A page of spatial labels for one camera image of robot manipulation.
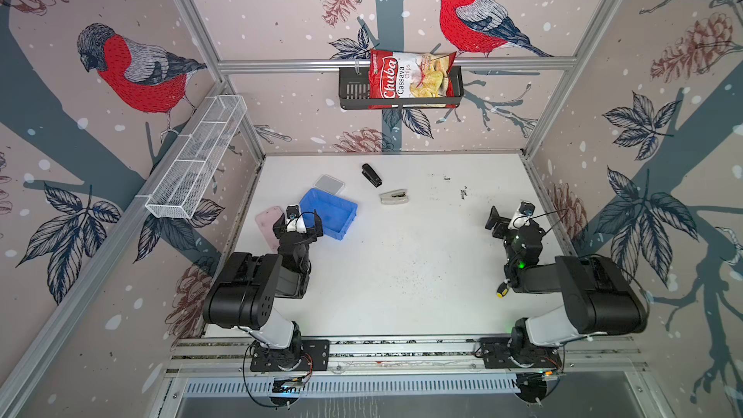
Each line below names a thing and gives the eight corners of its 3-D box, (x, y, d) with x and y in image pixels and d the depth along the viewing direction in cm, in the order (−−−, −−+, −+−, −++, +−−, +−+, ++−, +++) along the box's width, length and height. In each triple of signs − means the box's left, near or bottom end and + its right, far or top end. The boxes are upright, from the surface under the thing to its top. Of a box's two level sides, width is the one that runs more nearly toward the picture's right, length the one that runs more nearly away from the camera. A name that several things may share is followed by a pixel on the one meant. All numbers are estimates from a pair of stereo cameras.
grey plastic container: (314, 187, 113) (312, 184, 111) (322, 176, 117) (321, 172, 115) (336, 196, 110) (336, 192, 108) (344, 184, 114) (344, 180, 112)
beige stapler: (382, 207, 106) (382, 203, 104) (379, 195, 109) (379, 192, 108) (410, 202, 107) (410, 198, 106) (406, 191, 111) (406, 188, 109)
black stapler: (374, 188, 112) (374, 181, 109) (361, 172, 118) (360, 165, 115) (381, 185, 114) (381, 178, 110) (367, 169, 119) (367, 161, 116)
